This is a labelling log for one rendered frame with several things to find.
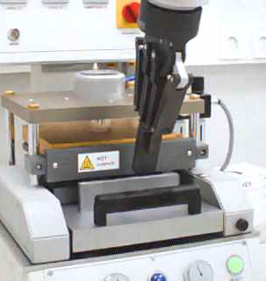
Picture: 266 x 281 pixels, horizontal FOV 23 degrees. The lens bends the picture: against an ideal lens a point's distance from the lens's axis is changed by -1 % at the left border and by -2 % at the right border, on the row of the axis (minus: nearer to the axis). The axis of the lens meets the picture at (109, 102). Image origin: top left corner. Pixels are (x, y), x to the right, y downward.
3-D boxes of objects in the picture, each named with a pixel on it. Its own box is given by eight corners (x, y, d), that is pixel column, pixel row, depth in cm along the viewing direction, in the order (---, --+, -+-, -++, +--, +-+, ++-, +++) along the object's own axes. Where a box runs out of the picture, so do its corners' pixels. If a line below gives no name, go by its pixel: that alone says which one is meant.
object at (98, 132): (22, 148, 108) (21, 90, 106) (146, 139, 116) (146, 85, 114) (52, 173, 92) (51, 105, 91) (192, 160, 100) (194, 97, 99)
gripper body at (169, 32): (130, -11, 80) (120, 58, 84) (157, 13, 73) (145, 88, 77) (184, -10, 83) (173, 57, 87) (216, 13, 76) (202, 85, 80)
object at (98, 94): (-6, 141, 113) (-8, 67, 111) (158, 130, 124) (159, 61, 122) (30, 175, 90) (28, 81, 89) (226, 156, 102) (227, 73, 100)
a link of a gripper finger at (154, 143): (161, 116, 85) (170, 127, 82) (154, 149, 87) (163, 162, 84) (150, 116, 84) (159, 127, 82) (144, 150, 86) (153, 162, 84)
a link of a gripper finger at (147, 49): (147, 45, 80) (143, 39, 82) (134, 124, 86) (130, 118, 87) (177, 44, 82) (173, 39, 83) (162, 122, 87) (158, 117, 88)
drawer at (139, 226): (17, 198, 110) (16, 152, 109) (137, 185, 118) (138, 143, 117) (72, 258, 83) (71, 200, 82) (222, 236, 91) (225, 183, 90)
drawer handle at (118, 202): (93, 222, 86) (92, 193, 85) (194, 209, 91) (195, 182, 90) (98, 227, 84) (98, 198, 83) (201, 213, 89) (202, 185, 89)
